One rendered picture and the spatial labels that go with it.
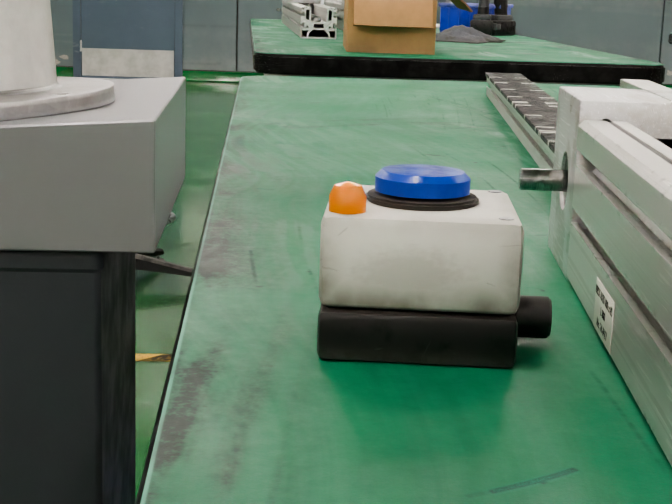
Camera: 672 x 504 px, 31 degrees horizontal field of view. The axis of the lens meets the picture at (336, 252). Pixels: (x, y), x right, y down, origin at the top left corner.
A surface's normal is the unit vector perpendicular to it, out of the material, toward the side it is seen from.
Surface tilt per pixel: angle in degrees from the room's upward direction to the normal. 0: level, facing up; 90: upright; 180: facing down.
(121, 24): 90
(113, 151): 90
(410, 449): 0
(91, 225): 90
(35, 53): 86
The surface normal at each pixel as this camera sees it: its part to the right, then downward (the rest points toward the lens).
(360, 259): -0.06, 0.21
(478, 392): 0.04, -0.98
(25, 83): 0.81, 0.11
